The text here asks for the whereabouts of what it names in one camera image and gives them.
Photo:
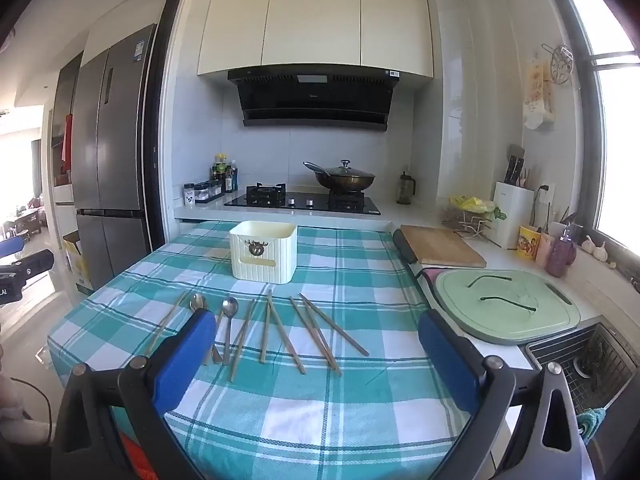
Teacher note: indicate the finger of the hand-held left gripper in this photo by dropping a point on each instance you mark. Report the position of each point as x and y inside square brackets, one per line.
[34, 263]

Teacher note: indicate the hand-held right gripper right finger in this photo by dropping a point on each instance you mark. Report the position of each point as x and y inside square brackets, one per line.
[447, 360]

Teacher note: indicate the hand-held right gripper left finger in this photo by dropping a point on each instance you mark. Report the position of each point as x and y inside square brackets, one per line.
[185, 355]

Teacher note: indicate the steel spoon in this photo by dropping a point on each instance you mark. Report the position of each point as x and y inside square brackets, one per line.
[230, 306]
[197, 301]

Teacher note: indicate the row of bamboo chopsticks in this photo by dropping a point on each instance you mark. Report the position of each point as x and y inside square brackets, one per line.
[333, 324]

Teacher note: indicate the cream ribbed utensil holder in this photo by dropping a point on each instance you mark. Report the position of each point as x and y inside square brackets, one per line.
[262, 255]

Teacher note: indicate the blue chair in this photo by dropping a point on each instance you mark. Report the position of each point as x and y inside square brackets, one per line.
[11, 247]

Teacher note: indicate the cardboard box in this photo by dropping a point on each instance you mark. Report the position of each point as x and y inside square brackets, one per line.
[77, 265]

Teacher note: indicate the pale green cutting board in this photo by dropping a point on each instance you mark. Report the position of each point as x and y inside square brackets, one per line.
[505, 320]

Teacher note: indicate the teal checked tablecloth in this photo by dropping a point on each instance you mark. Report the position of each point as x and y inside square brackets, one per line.
[350, 400]

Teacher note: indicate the wooden cutting board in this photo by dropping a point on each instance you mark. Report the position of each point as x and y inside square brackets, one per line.
[442, 247]

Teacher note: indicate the red hanging cloth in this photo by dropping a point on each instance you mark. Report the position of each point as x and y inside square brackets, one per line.
[67, 142]

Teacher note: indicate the grey refrigerator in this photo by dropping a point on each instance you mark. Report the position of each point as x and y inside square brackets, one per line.
[112, 160]

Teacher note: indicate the steel sink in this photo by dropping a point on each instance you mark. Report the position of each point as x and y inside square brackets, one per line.
[585, 365]

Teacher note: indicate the yellow printed cup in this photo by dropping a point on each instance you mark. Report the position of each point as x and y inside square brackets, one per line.
[529, 242]

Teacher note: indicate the pink cup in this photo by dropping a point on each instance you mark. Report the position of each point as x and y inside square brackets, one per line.
[544, 252]

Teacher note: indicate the white knife block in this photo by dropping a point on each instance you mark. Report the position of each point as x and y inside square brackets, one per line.
[512, 217]

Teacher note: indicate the yellow plastic bag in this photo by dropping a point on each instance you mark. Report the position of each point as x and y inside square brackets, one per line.
[475, 205]

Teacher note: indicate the teal dish cloth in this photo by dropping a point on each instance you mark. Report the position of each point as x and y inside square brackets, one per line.
[592, 422]

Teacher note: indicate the white labelled jar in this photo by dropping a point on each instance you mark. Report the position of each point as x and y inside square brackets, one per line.
[189, 195]

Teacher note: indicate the rack of spice jars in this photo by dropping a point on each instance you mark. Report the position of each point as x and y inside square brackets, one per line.
[207, 191]

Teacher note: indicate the glass pitcher with dark lid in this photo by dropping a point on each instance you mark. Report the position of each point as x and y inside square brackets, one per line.
[406, 189]

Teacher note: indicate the black burner grate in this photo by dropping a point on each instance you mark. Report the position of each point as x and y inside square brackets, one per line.
[265, 191]

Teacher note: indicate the dark sauce bottle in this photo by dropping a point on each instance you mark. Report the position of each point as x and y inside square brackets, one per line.
[230, 177]
[219, 170]

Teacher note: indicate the garlic bulb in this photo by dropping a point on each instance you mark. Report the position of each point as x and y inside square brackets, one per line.
[595, 249]

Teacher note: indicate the black glass gas hob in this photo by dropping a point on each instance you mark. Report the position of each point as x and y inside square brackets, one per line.
[305, 204]

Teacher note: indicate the dark wok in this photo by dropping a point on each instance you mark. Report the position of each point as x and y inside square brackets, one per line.
[345, 182]

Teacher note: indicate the glass wok lid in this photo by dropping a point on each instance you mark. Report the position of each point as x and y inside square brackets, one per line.
[345, 170]

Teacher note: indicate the printed paper bag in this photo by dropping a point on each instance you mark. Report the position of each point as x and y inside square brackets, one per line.
[539, 95]

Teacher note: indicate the window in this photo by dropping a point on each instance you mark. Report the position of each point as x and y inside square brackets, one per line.
[615, 135]

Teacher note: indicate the black range hood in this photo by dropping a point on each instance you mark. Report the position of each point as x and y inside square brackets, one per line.
[312, 97]

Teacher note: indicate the steel steaming rack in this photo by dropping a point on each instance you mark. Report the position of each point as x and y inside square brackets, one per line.
[561, 65]

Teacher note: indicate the wall outlet with plug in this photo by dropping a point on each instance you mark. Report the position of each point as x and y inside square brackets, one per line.
[546, 192]

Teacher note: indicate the dark door frame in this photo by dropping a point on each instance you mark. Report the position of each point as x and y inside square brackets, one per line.
[167, 110]

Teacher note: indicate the white wall cabinet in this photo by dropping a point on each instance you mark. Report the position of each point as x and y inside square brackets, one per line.
[315, 15]

